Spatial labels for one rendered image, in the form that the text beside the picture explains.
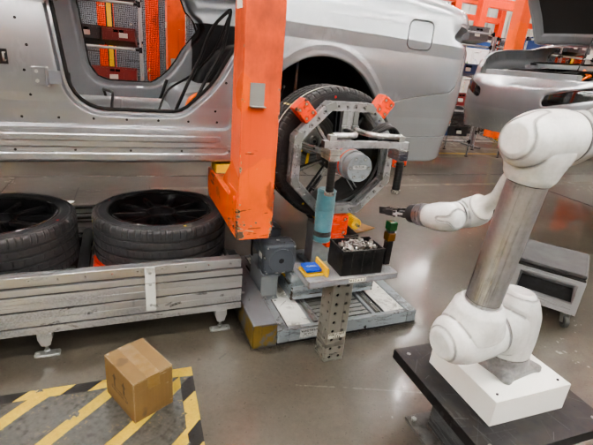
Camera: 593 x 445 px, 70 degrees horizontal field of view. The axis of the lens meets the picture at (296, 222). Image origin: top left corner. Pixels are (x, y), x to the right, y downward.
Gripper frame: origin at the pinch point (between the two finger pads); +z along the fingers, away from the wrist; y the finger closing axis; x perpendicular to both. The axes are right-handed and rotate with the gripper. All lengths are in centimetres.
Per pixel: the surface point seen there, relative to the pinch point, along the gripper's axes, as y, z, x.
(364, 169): 2.4, 11.7, -18.1
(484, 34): -450, 332, -210
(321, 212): 20.1, 21.3, 1.1
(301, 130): 28, 24, -36
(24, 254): 142, 59, 13
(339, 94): 6, 26, -53
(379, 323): -15, 26, 63
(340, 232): 2.0, 34.3, 14.0
